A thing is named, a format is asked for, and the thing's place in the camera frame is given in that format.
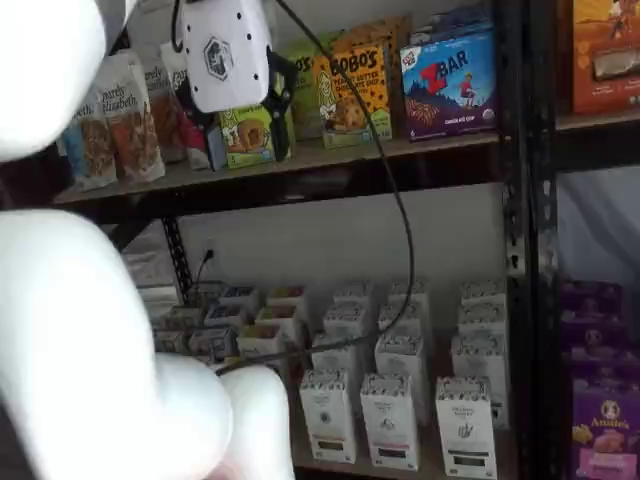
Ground long black cable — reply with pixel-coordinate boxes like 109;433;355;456
214;0;417;377

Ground white box multicoloured label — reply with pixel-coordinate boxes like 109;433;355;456
267;284;307;311
255;305;301;337
237;324;287;369

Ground yellow Bobo's box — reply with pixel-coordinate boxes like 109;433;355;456
313;44;395;150

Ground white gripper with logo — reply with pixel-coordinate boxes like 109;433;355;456
178;0;299;163

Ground grey pouch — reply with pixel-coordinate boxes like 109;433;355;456
122;222;177;290

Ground brown shelf board with orange box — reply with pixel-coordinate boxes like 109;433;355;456
555;112;640;133

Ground Purely Elizabeth granola bag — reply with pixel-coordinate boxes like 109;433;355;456
97;52;167;185
62;99;120;192
139;47;189;164

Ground black plug cable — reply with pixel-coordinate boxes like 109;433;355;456
192;249;216;301

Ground brown shelf board with snacks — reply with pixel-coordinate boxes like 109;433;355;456
54;132;502;204

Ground brown Bobo's box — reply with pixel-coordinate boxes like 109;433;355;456
344;14;414;69

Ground black metal shelf rack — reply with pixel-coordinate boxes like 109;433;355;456
527;0;640;480
49;0;534;480

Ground purple Annie's box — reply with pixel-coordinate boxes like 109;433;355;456
571;378;640;480
562;327;629;384
558;279;625;331

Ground white floral box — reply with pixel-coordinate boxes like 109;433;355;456
459;279;506;306
323;303;371;341
333;282;374;311
389;279;431;311
457;302;506;336
312;332;364;376
374;332;431;426
451;333;509;431
378;302;426;341

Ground Purely Elizabeth bag with red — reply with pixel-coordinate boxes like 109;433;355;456
159;42;211;170

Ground small blue box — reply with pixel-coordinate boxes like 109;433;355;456
206;124;229;172

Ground blue Zbar box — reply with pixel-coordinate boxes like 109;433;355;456
409;5;495;46
399;28;500;145

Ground white box pink strip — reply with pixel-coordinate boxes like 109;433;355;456
359;373;420;472

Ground orange snack box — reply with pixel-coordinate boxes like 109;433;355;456
572;0;640;115

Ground green Bobo's box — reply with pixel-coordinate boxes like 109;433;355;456
277;32;346;142
219;103;297;170

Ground white box green strip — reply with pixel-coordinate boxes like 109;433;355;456
434;375;498;479

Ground white box orange strip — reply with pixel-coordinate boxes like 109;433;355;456
298;369;358;464

